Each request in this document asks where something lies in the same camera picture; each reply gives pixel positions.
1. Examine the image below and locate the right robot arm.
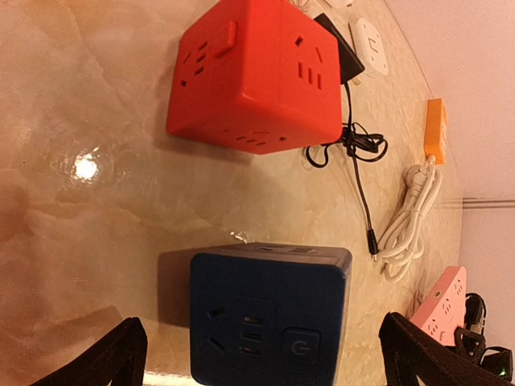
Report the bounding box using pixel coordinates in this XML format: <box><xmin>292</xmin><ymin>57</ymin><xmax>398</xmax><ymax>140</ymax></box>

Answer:
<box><xmin>454</xmin><ymin>293</ymin><xmax>513</xmax><ymax>382</ymax></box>

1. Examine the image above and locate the orange power strip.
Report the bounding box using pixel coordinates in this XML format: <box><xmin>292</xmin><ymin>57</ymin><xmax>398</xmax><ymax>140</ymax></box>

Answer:
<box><xmin>424</xmin><ymin>98</ymin><xmax>448</xmax><ymax>165</ymax></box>

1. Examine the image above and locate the black plug adapter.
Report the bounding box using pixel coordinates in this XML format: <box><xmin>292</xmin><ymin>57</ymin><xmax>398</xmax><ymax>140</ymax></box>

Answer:
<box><xmin>314</xmin><ymin>13</ymin><xmax>365</xmax><ymax>84</ymax></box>

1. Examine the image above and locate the white power strip cord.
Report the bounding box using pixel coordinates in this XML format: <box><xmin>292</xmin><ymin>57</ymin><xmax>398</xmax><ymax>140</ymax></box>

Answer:
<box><xmin>377</xmin><ymin>154</ymin><xmax>443</xmax><ymax>282</ymax></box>

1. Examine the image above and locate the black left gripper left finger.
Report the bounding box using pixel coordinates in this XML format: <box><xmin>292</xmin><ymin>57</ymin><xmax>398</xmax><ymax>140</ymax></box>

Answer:
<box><xmin>35</xmin><ymin>317</ymin><xmax>148</xmax><ymax>385</ymax></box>

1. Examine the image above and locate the blue cube adapter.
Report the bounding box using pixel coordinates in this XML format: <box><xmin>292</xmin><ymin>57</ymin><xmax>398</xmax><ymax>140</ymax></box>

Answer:
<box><xmin>190</xmin><ymin>243</ymin><xmax>352</xmax><ymax>385</ymax></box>

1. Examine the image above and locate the right aluminium corner post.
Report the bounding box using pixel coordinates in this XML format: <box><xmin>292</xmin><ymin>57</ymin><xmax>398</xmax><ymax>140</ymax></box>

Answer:
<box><xmin>438</xmin><ymin>197</ymin><xmax>514</xmax><ymax>210</ymax></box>

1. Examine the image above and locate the red cube adapter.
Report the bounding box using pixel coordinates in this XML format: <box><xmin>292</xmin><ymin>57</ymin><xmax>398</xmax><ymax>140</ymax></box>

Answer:
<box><xmin>167</xmin><ymin>1</ymin><xmax>342</xmax><ymax>154</ymax></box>

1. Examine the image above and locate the white multi-outlet plug adapter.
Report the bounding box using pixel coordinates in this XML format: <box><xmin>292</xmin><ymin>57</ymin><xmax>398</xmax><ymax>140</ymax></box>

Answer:
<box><xmin>350</xmin><ymin>18</ymin><xmax>389</xmax><ymax>78</ymax></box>

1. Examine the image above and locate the pink power strip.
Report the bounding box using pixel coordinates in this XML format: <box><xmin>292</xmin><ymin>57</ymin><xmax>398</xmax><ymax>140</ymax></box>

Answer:
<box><xmin>410</xmin><ymin>266</ymin><xmax>467</xmax><ymax>347</ymax></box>

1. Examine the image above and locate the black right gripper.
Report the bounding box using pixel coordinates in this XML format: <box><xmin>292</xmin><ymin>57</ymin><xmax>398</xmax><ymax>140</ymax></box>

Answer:
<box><xmin>454</xmin><ymin>293</ymin><xmax>487</xmax><ymax>360</ymax></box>

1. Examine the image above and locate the white usb charger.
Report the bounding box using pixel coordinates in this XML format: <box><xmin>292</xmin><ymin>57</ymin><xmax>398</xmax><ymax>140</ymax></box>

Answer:
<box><xmin>324</xmin><ymin>0</ymin><xmax>354</xmax><ymax>10</ymax></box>

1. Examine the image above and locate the black thin adapter cable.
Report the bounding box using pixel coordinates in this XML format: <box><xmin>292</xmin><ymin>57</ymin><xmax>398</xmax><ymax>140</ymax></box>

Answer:
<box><xmin>303</xmin><ymin>82</ymin><xmax>390</xmax><ymax>262</ymax></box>

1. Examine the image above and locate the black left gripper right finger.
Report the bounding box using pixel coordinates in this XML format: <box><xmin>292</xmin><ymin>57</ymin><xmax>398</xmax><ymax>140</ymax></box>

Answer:
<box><xmin>379</xmin><ymin>312</ymin><xmax>509</xmax><ymax>385</ymax></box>

